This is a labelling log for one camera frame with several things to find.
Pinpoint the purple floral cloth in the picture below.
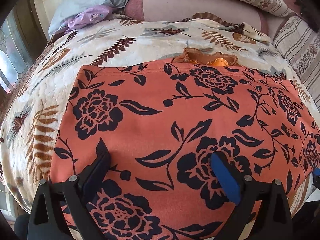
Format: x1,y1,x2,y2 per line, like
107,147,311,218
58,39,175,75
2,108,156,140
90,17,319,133
65,5,113,34

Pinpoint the window with glass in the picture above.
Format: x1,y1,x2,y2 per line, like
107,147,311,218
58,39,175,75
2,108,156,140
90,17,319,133
0,11,33,94

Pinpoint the cream leaf pattern blanket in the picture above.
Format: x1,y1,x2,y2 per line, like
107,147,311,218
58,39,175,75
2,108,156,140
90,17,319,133
1,18,319,212

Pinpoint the orange embroidered cloth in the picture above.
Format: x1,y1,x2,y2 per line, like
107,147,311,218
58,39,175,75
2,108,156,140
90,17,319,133
172,48,238,67

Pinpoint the striped beige pillow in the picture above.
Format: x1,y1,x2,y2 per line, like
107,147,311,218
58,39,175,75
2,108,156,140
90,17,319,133
274,16,319,107

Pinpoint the orange black floral garment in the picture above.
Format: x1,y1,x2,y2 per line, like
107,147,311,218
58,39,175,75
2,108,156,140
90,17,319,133
50,59,319,239

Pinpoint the pink bed sheet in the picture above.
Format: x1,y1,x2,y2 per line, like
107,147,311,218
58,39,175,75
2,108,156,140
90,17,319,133
124,0,289,38

